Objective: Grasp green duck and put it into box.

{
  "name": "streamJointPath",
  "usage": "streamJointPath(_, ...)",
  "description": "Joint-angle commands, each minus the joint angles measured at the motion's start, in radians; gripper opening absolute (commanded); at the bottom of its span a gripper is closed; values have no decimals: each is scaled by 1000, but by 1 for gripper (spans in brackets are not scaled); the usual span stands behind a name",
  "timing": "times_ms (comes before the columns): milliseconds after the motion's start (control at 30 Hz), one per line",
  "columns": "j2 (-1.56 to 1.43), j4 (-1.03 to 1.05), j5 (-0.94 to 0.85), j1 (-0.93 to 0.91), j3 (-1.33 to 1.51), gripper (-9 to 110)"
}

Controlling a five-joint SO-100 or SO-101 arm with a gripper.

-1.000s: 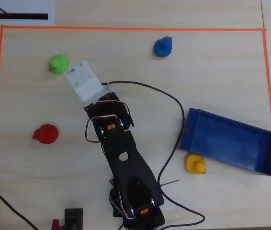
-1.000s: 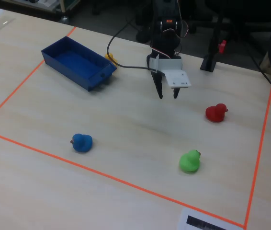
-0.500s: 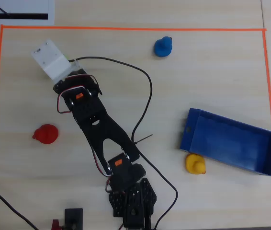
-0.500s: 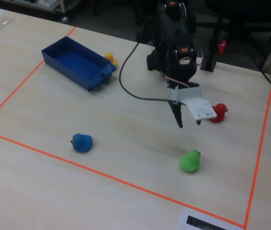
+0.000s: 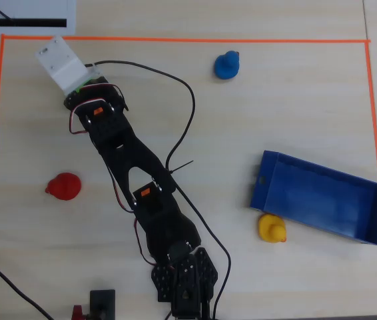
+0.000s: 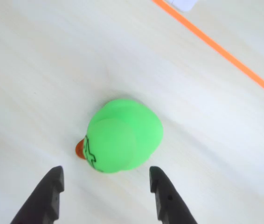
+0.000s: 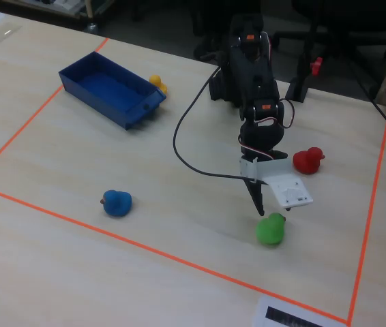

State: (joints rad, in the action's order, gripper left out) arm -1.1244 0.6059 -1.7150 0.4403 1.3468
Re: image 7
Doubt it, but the blue plastic box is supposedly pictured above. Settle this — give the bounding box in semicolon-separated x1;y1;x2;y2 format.
58;51;168;131

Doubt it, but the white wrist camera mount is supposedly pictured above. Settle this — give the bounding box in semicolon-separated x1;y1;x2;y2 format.
239;155;314;210

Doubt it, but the orange tape strip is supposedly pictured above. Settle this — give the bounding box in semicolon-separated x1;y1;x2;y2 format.
0;37;110;181
0;183;350;324
346;109;386;326

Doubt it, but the red clamp knob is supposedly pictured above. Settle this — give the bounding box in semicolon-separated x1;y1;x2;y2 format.
310;57;324;77

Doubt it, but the thick black camera cable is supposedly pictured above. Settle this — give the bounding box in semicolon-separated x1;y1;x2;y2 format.
173;65;269;187

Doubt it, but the black office chair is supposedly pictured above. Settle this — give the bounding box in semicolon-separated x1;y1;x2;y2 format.
271;0;386;62

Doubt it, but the red rubber duck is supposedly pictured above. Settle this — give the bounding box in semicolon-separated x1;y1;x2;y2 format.
292;146;327;176

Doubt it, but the blue rubber duck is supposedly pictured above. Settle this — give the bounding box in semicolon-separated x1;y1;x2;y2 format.
99;189;133;218

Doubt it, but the black clamp red handle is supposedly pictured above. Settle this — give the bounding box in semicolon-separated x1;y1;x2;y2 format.
284;23;321;103

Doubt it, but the yellow rubber duck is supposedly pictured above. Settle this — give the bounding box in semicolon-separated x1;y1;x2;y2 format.
149;74;168;95

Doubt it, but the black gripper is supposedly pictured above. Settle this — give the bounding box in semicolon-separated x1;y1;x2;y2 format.
239;118;288;217

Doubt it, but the white paper label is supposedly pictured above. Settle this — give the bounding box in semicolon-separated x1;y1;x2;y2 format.
252;295;348;327

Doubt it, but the green rubber duck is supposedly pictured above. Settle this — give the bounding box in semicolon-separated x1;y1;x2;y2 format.
254;212;288;247

